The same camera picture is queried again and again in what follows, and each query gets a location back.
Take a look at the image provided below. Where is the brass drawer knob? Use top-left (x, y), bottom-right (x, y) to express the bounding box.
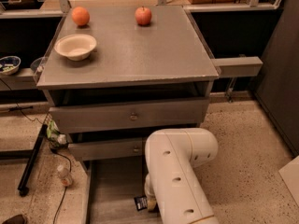
top-left (133, 147), bottom-right (140, 153)
top-left (130, 113), bottom-right (138, 121)

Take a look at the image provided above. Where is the black floor cable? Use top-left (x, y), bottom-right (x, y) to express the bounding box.
top-left (0, 77), bottom-right (73, 224)

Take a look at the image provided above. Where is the black stand leg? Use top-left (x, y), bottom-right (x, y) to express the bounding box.
top-left (18, 124), bottom-right (48, 197)

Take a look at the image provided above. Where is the dark blue rxbar wrapper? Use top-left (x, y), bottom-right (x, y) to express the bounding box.
top-left (134, 196), bottom-right (148, 211)

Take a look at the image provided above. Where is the white bowl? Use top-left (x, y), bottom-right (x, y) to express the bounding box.
top-left (54, 34), bottom-right (97, 61)

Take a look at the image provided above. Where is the grey drawer cabinet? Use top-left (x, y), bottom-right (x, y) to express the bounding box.
top-left (36, 5), bottom-right (220, 224)

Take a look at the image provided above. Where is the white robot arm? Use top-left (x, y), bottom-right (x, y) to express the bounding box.
top-left (144, 128), bottom-right (220, 224)

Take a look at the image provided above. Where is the blue patterned bowl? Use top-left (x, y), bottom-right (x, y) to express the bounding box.
top-left (0, 56), bottom-right (21, 76)

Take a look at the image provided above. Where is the brass middle drawer knob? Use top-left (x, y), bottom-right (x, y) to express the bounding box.
top-left (133, 147), bottom-right (140, 153)

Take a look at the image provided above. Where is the grey top drawer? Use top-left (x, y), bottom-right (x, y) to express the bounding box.
top-left (50, 98), bottom-right (209, 133)

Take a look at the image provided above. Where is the grey bottom drawer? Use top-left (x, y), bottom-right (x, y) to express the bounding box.
top-left (86, 156), bottom-right (163, 224)

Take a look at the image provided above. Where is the grey drawer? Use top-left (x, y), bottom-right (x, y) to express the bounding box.
top-left (86, 156), bottom-right (163, 224)
top-left (67, 133), bottom-right (199, 162)
top-left (50, 98), bottom-right (209, 133)

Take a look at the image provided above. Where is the dark shoe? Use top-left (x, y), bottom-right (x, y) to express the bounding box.
top-left (2, 215), bottom-right (28, 224)

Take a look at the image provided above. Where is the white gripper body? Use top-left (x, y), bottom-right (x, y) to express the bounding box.
top-left (144, 175), bottom-right (155, 200)

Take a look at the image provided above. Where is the red apple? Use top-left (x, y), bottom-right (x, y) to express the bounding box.
top-left (135, 7), bottom-right (152, 26)

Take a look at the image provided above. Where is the brass top drawer knob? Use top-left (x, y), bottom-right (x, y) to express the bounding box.
top-left (130, 113), bottom-right (138, 121)

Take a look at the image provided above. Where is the grey middle drawer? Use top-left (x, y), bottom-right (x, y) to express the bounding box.
top-left (67, 133), bottom-right (199, 162)

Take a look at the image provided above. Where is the clear plastic bottle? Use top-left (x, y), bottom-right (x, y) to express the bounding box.
top-left (57, 165), bottom-right (73, 187)

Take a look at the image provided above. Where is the green white bottle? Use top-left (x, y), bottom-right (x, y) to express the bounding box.
top-left (47, 120), bottom-right (67, 147)

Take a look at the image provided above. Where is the clear plastic container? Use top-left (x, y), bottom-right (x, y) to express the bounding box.
top-left (30, 57), bottom-right (48, 83)

